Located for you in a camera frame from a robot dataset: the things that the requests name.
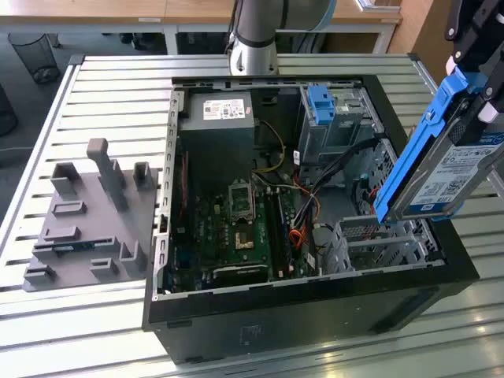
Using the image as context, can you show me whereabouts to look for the RAM stick in rack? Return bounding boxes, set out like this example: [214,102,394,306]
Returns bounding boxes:
[53,243,95,254]

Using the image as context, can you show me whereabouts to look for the orange wires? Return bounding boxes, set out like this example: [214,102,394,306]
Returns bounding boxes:
[289,184,322,251]

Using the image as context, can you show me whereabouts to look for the black RAM slot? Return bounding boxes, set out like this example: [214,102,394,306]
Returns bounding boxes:
[276,191,295,276]
[263,187,277,280]

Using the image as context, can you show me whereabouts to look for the metal drive cage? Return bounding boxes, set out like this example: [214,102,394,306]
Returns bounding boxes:
[297,84,385,178]

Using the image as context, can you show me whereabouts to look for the yellow wires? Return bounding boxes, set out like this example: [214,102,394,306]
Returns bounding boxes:
[251,120,287,174]

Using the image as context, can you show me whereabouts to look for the wooden desk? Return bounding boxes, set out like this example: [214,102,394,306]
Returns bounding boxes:
[0,0,402,35]

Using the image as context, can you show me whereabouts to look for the black open PC case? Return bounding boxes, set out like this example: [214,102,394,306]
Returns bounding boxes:
[141,73,480,365]

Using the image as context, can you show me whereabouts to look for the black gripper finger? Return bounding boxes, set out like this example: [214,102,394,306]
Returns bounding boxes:
[443,0,498,76]
[458,15,504,147]

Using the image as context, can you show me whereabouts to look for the green motherboard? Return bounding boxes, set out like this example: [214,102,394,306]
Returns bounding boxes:
[172,184,316,292]

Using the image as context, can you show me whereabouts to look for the CPU socket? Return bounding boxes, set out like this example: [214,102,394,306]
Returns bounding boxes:
[227,179,257,224]

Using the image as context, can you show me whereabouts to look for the hard disk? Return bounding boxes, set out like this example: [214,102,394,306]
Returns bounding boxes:
[372,65,504,226]

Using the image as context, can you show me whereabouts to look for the black wire bundle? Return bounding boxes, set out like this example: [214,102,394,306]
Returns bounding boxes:
[291,135,389,232]

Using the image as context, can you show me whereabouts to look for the red disk wire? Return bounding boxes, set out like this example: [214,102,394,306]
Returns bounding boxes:
[353,176,380,214]

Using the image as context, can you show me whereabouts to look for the black mesh wastebasket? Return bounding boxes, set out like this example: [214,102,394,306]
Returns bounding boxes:
[7,32,61,83]

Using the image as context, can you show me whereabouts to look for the grey parts rack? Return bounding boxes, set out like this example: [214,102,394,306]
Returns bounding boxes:
[22,137,162,293]

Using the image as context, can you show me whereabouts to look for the metal disk bay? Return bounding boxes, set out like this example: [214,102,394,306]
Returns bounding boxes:
[321,214,446,276]

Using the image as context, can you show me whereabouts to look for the grey power supply unit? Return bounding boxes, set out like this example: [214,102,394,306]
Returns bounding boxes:
[179,92,257,198]

